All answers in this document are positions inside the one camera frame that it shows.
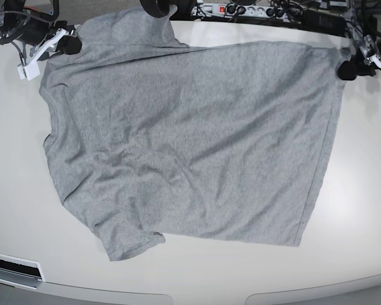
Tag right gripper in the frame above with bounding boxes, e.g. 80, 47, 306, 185
18, 14, 82, 55

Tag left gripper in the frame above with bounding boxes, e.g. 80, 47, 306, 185
337, 35, 377, 81

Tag grey t-shirt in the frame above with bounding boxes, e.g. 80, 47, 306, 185
39, 8, 345, 261

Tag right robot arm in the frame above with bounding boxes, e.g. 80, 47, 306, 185
0, 1, 82, 59

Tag black box background right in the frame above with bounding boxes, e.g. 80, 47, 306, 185
302, 10, 346, 36

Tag white power strip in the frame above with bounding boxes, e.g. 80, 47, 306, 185
190, 2, 304, 22

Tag black coiled cable bundle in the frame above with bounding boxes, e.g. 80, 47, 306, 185
139, 0, 191, 20

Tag white slotted bracket table edge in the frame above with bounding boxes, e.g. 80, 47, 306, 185
0, 254, 46, 290

